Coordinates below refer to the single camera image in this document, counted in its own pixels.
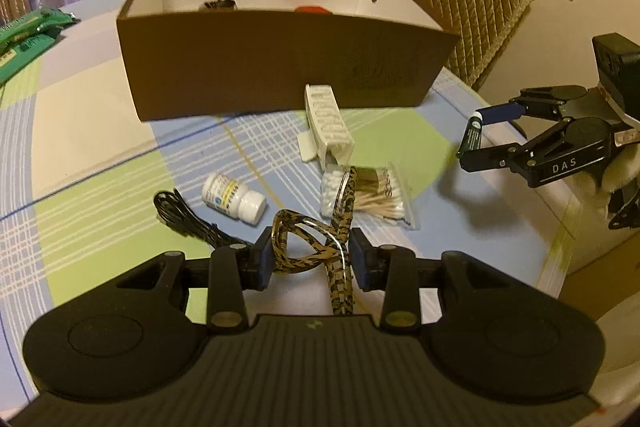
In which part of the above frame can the leopard pattern lanyard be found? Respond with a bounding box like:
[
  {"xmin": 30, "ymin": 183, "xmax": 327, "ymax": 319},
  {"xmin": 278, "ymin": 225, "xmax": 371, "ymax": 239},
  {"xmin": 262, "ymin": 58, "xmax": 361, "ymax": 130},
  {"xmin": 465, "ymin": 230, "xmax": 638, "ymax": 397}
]
[{"xmin": 271, "ymin": 164, "xmax": 360, "ymax": 319}]

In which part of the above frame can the white pill bottle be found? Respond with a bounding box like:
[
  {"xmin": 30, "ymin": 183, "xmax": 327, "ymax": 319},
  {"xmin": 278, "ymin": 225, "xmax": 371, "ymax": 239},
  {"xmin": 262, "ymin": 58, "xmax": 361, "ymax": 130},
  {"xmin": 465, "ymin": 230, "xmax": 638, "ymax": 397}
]
[{"xmin": 201, "ymin": 173, "xmax": 267, "ymax": 225}]

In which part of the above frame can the cotton swab bag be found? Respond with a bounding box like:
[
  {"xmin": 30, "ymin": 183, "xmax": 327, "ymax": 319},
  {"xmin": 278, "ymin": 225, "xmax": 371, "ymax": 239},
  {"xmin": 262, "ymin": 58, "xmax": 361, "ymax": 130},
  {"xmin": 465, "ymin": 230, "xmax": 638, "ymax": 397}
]
[{"xmin": 320, "ymin": 164, "xmax": 420, "ymax": 230}]

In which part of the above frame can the dark green lip balm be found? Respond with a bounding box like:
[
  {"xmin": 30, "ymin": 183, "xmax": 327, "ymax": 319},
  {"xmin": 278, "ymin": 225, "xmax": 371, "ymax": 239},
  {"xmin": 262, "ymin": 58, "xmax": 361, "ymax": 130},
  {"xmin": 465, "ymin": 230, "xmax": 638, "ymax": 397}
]
[{"xmin": 457, "ymin": 110, "xmax": 483, "ymax": 158}]

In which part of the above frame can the black cable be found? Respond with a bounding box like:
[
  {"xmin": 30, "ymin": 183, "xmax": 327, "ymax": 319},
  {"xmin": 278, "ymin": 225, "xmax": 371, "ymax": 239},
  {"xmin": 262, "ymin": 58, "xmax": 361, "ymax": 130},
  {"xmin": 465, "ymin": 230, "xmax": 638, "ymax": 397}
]
[{"xmin": 152, "ymin": 188, "xmax": 254, "ymax": 253}]

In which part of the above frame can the white paperclip box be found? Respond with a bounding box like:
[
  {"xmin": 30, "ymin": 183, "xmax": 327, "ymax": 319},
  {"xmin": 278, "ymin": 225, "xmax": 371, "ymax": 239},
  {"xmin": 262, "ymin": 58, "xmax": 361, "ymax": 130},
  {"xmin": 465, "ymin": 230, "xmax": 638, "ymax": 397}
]
[{"xmin": 297, "ymin": 84, "xmax": 355, "ymax": 170}]

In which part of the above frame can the red snack packet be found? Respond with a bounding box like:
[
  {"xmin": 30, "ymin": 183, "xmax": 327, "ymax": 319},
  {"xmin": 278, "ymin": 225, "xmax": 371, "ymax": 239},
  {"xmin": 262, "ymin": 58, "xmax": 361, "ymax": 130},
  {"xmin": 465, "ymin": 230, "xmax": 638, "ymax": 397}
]
[{"xmin": 294, "ymin": 5, "xmax": 332, "ymax": 15}]

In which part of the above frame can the dark scrunchie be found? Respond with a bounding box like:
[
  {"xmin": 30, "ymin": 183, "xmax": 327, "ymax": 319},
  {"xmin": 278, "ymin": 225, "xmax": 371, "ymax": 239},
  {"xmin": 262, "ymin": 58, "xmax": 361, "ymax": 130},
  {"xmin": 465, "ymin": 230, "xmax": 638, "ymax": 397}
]
[{"xmin": 198, "ymin": 0, "xmax": 238, "ymax": 12}]

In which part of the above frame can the checked tablecloth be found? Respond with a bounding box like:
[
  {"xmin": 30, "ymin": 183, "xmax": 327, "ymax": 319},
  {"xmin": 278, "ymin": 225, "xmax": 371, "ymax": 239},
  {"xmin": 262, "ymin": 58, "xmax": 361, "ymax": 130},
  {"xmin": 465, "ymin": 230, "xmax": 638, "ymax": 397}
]
[{"xmin": 1, "ymin": 0, "xmax": 582, "ymax": 416}]

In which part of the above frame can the brown cardboard box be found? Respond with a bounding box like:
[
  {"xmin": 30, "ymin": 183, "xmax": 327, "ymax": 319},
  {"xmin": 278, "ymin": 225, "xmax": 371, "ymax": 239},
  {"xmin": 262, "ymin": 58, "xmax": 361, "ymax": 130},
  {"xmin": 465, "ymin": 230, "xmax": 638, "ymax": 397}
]
[{"xmin": 116, "ymin": 0, "xmax": 459, "ymax": 121}]

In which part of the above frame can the lower green wet wipes pack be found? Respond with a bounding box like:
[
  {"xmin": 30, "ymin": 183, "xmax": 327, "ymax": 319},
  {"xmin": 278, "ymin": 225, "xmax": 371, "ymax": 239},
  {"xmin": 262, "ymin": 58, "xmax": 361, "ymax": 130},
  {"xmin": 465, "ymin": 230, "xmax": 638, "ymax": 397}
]
[{"xmin": 0, "ymin": 30, "xmax": 60, "ymax": 86}]

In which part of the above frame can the green wet wipes pack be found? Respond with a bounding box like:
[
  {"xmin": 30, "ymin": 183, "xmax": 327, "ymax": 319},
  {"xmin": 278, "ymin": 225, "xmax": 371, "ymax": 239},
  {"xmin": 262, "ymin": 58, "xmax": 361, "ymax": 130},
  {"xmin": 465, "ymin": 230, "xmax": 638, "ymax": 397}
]
[
  {"xmin": 0, "ymin": 30, "xmax": 60, "ymax": 86},
  {"xmin": 0, "ymin": 8, "xmax": 79, "ymax": 52}
]

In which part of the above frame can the upper green wet wipes pack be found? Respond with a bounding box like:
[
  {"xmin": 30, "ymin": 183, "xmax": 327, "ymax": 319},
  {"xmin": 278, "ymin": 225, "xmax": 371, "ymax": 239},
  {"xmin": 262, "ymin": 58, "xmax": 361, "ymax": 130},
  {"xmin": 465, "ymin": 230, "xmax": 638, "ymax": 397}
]
[{"xmin": 0, "ymin": 8, "xmax": 79, "ymax": 52}]

